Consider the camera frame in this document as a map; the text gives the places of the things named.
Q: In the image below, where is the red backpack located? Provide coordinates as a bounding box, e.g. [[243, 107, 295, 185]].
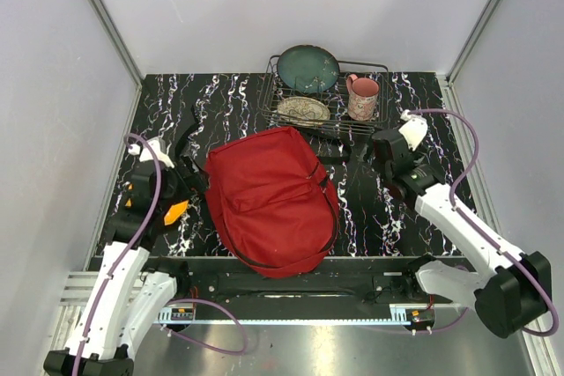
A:
[[174, 105, 353, 279]]

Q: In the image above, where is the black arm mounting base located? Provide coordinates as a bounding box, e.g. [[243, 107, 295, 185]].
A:
[[139, 256, 454, 306]]

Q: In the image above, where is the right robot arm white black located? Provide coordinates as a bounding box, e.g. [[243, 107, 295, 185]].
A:
[[367, 126, 559, 338]]

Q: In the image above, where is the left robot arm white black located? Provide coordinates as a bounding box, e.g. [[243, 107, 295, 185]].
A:
[[43, 156, 208, 375]]

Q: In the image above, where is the orange perforated plate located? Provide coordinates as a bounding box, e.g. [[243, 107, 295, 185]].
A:
[[122, 182, 191, 226]]

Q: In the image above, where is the pink patterned mug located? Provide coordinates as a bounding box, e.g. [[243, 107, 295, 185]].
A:
[[346, 74, 380, 122]]

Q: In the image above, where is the patterned beige plate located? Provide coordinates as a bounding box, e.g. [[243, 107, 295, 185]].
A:
[[276, 96, 330, 127]]

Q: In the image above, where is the teal ceramic plate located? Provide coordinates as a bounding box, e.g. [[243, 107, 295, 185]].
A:
[[277, 45, 340, 94]]

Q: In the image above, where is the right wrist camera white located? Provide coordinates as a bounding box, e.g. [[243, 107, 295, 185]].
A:
[[398, 110, 428, 151]]

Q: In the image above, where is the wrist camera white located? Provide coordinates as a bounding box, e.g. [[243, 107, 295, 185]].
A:
[[128, 137, 175, 168], [398, 110, 428, 151]]

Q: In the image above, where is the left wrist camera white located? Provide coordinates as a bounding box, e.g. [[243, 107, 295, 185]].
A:
[[128, 137, 175, 168]]

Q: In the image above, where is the black wire dish rack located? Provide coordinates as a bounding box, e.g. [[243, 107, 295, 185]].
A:
[[259, 55, 391, 136]]

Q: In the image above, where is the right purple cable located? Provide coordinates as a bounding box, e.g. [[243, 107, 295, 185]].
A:
[[407, 107, 560, 336]]

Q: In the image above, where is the aluminium frame rail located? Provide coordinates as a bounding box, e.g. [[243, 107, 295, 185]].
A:
[[59, 269, 541, 327]]

